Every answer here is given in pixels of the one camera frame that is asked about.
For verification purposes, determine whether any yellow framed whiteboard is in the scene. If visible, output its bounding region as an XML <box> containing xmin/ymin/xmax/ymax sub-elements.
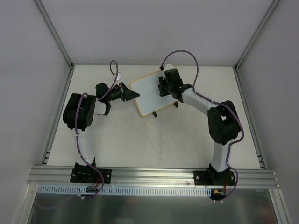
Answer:
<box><xmin>129</xmin><ymin>71</ymin><xmax>178</xmax><ymax>117</ymax></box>

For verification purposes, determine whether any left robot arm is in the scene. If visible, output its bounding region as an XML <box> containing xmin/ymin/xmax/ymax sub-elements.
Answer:
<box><xmin>63</xmin><ymin>82</ymin><xmax>140</xmax><ymax>185</ymax></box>

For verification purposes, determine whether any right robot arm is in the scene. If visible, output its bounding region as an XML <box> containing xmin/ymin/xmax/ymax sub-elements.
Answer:
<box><xmin>158</xmin><ymin>66</ymin><xmax>242</xmax><ymax>186</ymax></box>

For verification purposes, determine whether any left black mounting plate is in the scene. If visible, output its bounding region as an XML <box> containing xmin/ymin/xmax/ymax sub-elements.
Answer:
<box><xmin>70</xmin><ymin>168</ymin><xmax>112</xmax><ymax>184</ymax></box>

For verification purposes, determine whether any black mounting plate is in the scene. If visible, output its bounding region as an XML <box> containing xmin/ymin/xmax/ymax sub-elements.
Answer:
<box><xmin>193</xmin><ymin>170</ymin><xmax>236</xmax><ymax>186</ymax></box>
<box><xmin>70</xmin><ymin>168</ymin><xmax>112</xmax><ymax>184</ymax></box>

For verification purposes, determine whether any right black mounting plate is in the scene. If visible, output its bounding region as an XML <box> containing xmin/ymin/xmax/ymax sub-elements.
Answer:
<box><xmin>193</xmin><ymin>170</ymin><xmax>236</xmax><ymax>186</ymax></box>

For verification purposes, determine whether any wire easel stand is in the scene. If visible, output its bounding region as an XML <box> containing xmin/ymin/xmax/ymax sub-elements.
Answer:
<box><xmin>152</xmin><ymin>101</ymin><xmax>178</xmax><ymax>118</ymax></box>

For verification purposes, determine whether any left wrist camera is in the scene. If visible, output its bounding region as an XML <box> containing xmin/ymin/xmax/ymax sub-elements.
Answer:
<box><xmin>113</xmin><ymin>73</ymin><xmax>122</xmax><ymax>82</ymax></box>

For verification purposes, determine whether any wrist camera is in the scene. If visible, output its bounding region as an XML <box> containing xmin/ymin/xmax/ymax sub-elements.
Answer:
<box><xmin>159</xmin><ymin>63</ymin><xmax>176</xmax><ymax>73</ymax></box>
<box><xmin>113</xmin><ymin>73</ymin><xmax>122</xmax><ymax>82</ymax></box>

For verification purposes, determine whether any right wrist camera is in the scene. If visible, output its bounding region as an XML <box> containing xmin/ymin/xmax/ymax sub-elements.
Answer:
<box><xmin>159</xmin><ymin>63</ymin><xmax>176</xmax><ymax>73</ymax></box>

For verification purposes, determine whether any white slotted cable duct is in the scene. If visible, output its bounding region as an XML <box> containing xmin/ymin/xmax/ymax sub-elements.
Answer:
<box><xmin>37</xmin><ymin>185</ymin><xmax>212</xmax><ymax>197</ymax></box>

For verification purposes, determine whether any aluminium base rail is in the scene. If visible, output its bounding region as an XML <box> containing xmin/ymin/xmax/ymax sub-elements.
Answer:
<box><xmin>27</xmin><ymin>166</ymin><xmax>281</xmax><ymax>189</ymax></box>

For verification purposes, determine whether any left aluminium frame post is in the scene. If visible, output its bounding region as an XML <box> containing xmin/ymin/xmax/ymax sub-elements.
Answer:
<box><xmin>33</xmin><ymin>0</ymin><xmax>74</xmax><ymax>69</ymax></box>

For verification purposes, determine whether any aluminium frame post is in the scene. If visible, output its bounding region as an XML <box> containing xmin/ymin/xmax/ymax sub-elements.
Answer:
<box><xmin>33</xmin><ymin>0</ymin><xmax>74</xmax><ymax>69</ymax></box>
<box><xmin>234</xmin><ymin>0</ymin><xmax>281</xmax><ymax>71</ymax></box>

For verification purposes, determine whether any right aluminium frame post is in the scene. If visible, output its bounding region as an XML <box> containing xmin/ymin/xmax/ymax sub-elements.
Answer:
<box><xmin>234</xmin><ymin>0</ymin><xmax>281</xmax><ymax>71</ymax></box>

